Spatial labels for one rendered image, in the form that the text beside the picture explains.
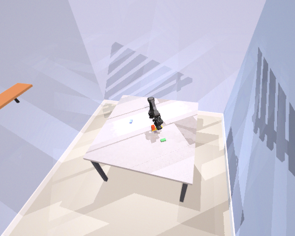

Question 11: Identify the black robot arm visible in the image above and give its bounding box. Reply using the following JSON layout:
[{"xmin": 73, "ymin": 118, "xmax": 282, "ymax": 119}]
[{"xmin": 147, "ymin": 97, "xmax": 163, "ymax": 126}]

